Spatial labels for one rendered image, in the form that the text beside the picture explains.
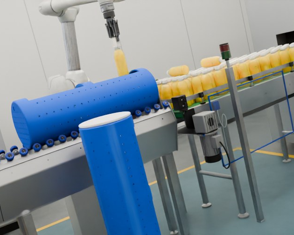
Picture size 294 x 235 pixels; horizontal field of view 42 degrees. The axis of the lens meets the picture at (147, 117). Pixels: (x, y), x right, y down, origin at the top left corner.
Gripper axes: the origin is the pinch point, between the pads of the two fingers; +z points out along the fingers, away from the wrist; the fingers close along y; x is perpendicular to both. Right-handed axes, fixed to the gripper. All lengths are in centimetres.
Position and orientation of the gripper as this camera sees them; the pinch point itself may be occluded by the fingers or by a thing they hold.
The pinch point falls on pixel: (115, 42)
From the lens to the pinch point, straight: 259.2
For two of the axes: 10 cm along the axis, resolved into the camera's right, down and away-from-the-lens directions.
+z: 2.3, 9.6, 1.5
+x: 8.0, -2.8, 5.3
